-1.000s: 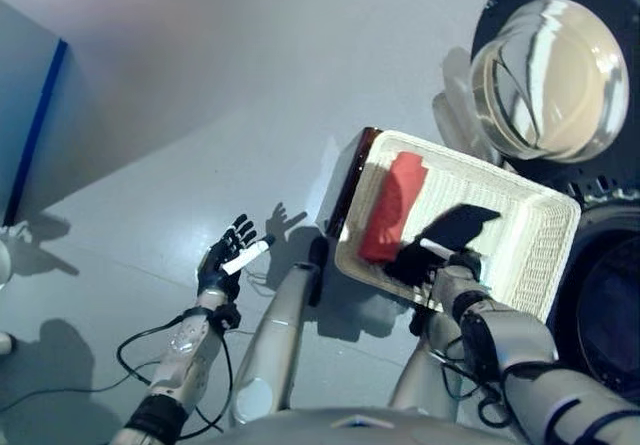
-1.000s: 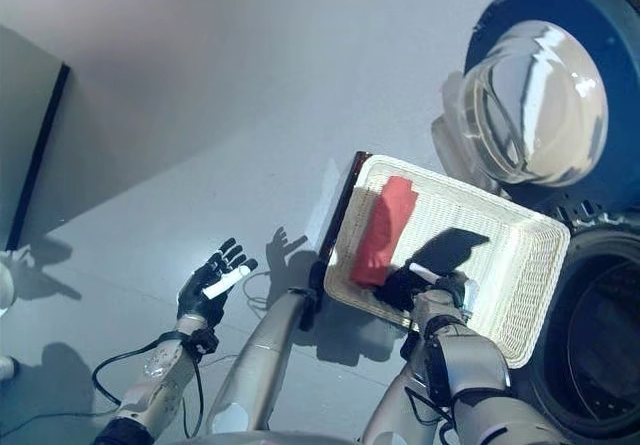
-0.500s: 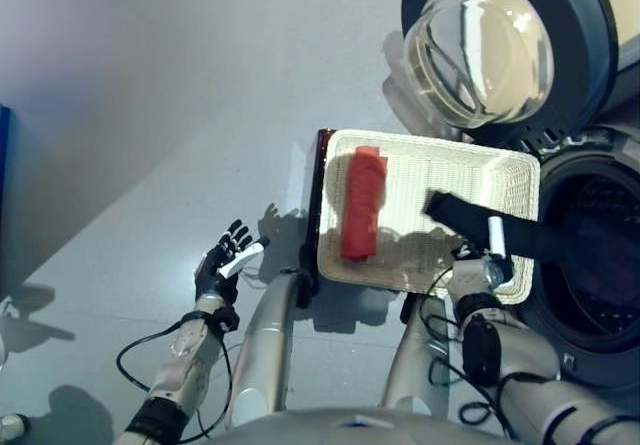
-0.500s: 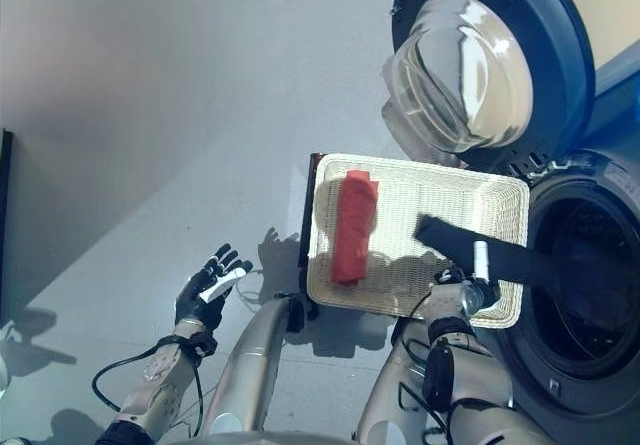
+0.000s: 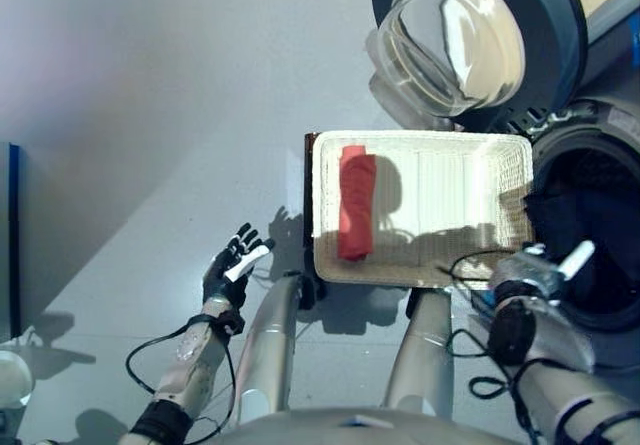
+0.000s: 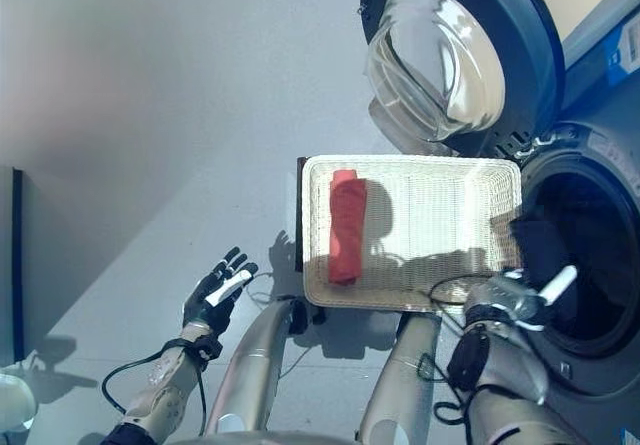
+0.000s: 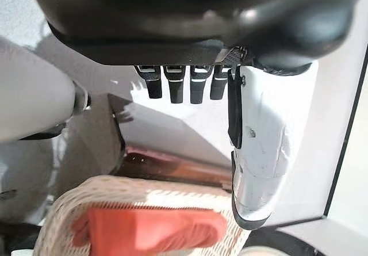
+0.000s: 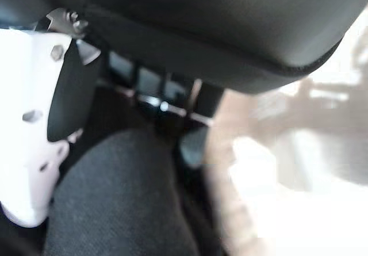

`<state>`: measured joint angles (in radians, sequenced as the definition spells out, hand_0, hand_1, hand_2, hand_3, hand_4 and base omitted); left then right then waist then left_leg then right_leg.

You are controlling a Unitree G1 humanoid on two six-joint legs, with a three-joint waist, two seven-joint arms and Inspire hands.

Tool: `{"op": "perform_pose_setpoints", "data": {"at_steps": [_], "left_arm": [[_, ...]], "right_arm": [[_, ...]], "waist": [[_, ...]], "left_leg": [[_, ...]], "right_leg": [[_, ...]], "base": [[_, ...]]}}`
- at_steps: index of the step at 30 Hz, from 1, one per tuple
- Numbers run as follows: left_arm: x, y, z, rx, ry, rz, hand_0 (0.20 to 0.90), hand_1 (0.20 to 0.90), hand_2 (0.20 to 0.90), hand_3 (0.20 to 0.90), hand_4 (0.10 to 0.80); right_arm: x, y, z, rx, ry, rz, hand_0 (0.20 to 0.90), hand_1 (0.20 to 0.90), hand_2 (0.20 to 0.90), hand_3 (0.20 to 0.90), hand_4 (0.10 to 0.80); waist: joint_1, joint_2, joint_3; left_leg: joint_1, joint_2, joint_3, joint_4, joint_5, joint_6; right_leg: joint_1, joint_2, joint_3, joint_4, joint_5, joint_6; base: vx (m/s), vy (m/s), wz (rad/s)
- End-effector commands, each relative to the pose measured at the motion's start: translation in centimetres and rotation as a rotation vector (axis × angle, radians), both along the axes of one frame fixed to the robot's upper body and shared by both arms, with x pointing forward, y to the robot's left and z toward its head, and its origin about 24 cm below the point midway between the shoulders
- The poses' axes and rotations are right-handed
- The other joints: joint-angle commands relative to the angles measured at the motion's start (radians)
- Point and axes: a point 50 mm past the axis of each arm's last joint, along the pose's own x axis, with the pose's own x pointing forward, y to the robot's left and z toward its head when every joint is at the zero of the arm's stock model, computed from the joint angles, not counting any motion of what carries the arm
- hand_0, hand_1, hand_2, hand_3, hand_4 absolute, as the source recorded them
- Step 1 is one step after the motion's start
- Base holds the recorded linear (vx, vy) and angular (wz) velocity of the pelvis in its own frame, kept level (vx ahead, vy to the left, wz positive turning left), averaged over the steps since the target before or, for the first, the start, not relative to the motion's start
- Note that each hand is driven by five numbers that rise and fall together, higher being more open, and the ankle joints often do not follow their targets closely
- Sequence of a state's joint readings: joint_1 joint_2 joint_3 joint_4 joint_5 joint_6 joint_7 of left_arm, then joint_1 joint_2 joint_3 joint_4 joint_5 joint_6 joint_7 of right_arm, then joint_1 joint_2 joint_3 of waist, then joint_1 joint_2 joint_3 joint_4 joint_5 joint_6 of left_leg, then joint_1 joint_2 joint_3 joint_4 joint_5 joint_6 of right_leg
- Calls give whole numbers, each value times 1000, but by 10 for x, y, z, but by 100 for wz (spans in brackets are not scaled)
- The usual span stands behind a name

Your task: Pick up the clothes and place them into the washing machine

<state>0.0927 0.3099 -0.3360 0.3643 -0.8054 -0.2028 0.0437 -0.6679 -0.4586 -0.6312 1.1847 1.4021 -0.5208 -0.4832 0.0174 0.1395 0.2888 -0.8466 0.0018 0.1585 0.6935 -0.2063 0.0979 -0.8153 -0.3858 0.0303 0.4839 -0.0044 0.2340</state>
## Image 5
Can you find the grey robot torso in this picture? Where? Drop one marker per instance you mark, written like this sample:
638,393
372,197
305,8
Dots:
360,427

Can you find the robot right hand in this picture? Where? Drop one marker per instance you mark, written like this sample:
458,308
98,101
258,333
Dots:
545,272

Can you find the red cloth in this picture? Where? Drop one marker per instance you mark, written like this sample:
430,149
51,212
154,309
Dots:
356,205

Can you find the silver robot leg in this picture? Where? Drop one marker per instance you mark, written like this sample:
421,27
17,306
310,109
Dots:
425,345
270,335

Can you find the white round object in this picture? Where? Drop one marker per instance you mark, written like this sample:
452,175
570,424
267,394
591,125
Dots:
14,377

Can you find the round glass washer door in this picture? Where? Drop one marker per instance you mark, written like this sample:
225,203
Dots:
450,40

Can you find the dark blue cabinet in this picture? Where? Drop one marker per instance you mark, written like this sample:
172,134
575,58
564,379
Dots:
12,240

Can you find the silver robot left leg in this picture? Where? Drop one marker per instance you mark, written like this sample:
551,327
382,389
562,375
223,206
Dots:
270,335

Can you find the grey washing machine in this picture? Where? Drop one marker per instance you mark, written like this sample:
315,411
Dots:
615,115

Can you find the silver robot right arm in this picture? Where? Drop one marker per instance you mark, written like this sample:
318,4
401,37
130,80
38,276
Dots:
550,345

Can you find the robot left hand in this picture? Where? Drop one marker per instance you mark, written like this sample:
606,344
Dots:
225,280

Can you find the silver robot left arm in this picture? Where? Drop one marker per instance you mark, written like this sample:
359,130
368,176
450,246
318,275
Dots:
195,360

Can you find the black cloth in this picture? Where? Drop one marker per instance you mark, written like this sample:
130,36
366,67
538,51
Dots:
565,220

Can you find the white wicker basket tray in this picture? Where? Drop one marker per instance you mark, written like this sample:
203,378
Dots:
440,185

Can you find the silver robot right leg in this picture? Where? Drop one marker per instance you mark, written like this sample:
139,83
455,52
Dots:
425,345

